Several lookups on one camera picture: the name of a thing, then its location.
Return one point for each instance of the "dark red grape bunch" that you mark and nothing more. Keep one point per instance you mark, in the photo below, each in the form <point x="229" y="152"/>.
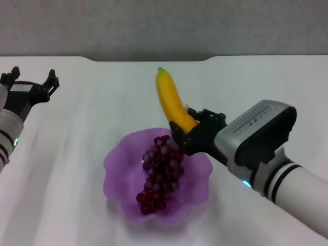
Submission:
<point x="161" y="169"/>

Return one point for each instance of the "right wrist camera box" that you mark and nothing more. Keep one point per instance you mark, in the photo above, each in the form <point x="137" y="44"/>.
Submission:
<point x="256" y="133"/>

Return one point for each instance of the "purple wavy-rimmed plastic plate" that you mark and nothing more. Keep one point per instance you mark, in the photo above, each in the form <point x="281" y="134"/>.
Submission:
<point x="194" y="176"/>

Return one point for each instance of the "yellow banana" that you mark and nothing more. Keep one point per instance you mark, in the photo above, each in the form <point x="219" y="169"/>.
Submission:
<point x="171" y="102"/>

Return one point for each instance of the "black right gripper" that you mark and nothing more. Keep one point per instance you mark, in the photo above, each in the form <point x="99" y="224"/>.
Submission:
<point x="206" y="138"/>

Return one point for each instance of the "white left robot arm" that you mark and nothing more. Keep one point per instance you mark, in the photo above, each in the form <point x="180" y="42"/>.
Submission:
<point x="9" y="128"/>

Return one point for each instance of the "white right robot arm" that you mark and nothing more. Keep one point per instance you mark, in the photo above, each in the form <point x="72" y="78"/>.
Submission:
<point x="302" y="187"/>

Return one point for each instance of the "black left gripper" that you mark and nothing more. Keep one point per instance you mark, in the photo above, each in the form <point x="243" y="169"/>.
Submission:
<point x="23" y="96"/>

